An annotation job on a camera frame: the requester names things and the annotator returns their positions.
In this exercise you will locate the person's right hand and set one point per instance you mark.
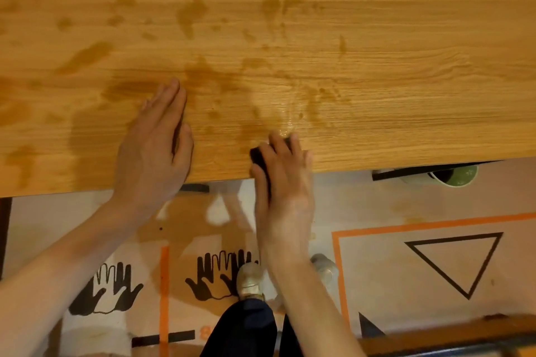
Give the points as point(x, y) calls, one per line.
point(287, 202)

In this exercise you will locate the person's left hand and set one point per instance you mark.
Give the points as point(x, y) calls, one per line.
point(146, 160)

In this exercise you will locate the person's left middle finger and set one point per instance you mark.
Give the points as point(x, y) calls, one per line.
point(164, 97)

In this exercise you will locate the person's right little finger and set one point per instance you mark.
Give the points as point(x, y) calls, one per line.
point(308, 162)

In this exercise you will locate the person's right thumb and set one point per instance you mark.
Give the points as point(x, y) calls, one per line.
point(259, 185)

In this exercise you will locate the person's right middle finger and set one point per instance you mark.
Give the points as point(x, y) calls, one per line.
point(281, 149)

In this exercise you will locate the person's left thumb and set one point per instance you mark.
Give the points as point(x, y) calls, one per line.
point(184, 149)

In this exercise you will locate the black cleaning sponge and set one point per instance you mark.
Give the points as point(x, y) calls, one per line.
point(258, 156)

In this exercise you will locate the person's right forearm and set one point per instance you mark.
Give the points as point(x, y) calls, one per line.
point(310, 310)

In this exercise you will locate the person's left forearm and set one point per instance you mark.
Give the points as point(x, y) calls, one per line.
point(54, 277)

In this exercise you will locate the person's left shoe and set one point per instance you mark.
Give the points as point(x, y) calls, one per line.
point(250, 281)

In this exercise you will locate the person's shoe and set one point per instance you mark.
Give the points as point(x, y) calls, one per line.
point(250, 281)
point(325, 269)

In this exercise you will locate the person's right shoe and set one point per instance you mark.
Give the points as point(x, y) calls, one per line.
point(325, 269)

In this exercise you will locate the person's left trouser leg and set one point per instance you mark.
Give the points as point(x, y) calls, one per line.
point(243, 331)

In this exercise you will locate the person's trouser leg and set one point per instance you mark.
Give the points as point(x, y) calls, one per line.
point(243, 331)
point(291, 340)

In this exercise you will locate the green cup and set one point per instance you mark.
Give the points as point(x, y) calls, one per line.
point(458, 177)

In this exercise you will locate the person's right trouser leg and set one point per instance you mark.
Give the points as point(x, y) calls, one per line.
point(291, 340)

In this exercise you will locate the black table leg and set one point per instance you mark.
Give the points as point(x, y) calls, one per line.
point(4, 231)

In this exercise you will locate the brown wooden board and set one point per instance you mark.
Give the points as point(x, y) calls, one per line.
point(452, 333)

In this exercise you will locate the black table bracket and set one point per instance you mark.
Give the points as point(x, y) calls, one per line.
point(194, 188)

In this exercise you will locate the black table frame bar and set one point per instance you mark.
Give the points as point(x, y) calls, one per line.
point(402, 172)

